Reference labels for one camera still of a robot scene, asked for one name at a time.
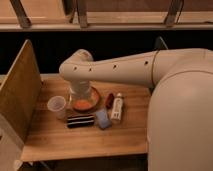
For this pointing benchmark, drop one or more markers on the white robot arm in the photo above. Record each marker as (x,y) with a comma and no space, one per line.
(180,112)

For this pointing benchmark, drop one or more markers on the white bottle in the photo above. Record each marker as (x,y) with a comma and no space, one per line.
(118,102)

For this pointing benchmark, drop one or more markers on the orange ceramic bowl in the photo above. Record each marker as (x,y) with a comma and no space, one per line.
(85,102)

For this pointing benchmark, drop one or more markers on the black white striped block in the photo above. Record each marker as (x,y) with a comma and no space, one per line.
(80,121)

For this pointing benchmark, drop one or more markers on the wooden side panel left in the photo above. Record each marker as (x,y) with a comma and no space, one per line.
(19,91)

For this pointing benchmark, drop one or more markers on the red pepper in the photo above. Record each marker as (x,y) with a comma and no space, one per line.
(109,101)

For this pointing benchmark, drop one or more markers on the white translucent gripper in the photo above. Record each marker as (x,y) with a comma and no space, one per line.
(80,90)

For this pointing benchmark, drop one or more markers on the translucent plastic cup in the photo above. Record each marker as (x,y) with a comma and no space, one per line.
(57,105)

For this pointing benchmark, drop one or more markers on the blue sponge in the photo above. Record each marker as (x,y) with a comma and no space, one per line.
(102,118)

